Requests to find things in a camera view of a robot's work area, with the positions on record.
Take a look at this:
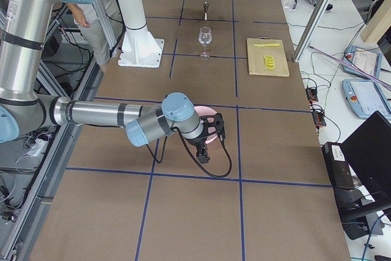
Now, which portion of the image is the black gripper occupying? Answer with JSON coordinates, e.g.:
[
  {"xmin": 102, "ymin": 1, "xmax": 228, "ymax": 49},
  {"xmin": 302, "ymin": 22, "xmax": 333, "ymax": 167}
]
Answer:
[{"xmin": 188, "ymin": 136, "xmax": 210, "ymax": 163}]

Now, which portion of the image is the steel double jigger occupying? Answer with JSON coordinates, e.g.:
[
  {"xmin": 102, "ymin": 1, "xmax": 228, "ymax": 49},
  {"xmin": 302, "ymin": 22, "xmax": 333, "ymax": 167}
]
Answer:
[{"xmin": 203, "ymin": 2, "xmax": 210, "ymax": 20}]

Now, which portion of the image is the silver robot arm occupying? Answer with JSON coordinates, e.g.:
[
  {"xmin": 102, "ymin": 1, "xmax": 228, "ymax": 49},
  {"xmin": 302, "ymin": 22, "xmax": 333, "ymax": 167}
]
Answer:
[{"xmin": 1, "ymin": 0, "xmax": 211, "ymax": 163}]

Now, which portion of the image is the clear wine glass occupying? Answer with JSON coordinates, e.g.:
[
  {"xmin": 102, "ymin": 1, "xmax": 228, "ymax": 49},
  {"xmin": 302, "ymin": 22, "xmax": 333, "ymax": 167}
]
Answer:
[{"xmin": 199, "ymin": 27, "xmax": 212, "ymax": 60}]

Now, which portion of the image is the pink bowl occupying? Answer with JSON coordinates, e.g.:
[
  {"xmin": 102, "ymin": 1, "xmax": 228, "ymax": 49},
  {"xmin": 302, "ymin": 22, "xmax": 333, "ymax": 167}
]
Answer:
[{"xmin": 194, "ymin": 106, "xmax": 217, "ymax": 144}]

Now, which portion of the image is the bamboo cutting board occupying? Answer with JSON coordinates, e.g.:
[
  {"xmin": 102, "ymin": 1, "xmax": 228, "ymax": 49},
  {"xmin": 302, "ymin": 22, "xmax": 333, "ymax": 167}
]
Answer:
[{"xmin": 246, "ymin": 38, "xmax": 290, "ymax": 77}]

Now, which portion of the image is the yellow plastic knife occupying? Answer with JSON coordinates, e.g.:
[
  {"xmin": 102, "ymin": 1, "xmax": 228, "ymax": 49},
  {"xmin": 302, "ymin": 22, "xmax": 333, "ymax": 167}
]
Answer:
[{"xmin": 253, "ymin": 43, "xmax": 280, "ymax": 47}]

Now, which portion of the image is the black laptop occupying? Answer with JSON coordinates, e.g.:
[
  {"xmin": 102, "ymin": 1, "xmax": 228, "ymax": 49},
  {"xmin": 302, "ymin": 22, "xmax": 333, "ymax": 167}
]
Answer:
[{"xmin": 340, "ymin": 110, "xmax": 391, "ymax": 194}]

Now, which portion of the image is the person standing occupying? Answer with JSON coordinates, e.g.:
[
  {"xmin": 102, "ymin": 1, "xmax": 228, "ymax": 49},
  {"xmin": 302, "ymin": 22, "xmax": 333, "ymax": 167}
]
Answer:
[{"xmin": 67, "ymin": 0, "xmax": 121, "ymax": 73}]

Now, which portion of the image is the near blue teach pendant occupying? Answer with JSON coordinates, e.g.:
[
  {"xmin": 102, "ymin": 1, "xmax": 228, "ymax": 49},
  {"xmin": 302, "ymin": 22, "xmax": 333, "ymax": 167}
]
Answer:
[{"xmin": 342, "ymin": 79, "xmax": 390, "ymax": 120}]

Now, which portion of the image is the blue teach pendant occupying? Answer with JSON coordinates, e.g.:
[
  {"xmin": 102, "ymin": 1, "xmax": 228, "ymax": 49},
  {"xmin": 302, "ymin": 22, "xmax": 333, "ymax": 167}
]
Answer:
[
  {"xmin": 342, "ymin": 45, "xmax": 382, "ymax": 78},
  {"xmin": 342, "ymin": 79, "xmax": 390, "ymax": 120}
]

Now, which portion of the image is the long metal grabber stick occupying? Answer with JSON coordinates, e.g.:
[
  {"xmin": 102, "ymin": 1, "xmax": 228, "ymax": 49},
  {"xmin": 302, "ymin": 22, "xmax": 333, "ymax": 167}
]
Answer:
[{"xmin": 307, "ymin": 45, "xmax": 391, "ymax": 90}]

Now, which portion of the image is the far blue teach pendant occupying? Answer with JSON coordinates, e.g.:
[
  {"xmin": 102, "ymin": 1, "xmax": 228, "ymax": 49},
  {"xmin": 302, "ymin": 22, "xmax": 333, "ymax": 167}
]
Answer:
[{"xmin": 342, "ymin": 45, "xmax": 382, "ymax": 78}]

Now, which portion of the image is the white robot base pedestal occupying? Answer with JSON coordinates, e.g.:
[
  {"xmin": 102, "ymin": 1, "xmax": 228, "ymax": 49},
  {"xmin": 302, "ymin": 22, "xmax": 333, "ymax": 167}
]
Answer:
[{"xmin": 118, "ymin": 0, "xmax": 164, "ymax": 68}]

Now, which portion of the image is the aluminium frame post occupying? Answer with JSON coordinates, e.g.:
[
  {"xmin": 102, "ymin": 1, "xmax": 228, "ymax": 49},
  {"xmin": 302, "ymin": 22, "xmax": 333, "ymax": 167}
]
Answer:
[{"xmin": 293, "ymin": 0, "xmax": 330, "ymax": 62}]

